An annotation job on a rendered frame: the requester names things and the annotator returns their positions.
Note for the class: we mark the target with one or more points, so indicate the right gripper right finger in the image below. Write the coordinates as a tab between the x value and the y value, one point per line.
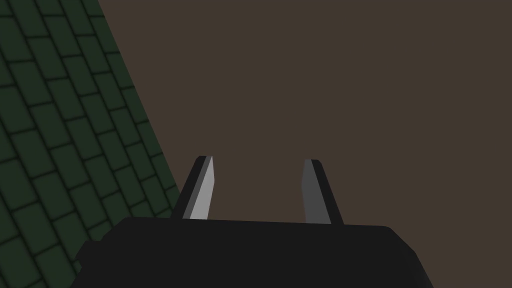
318	196

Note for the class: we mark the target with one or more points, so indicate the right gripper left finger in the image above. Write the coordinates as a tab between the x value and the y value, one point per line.
200	192

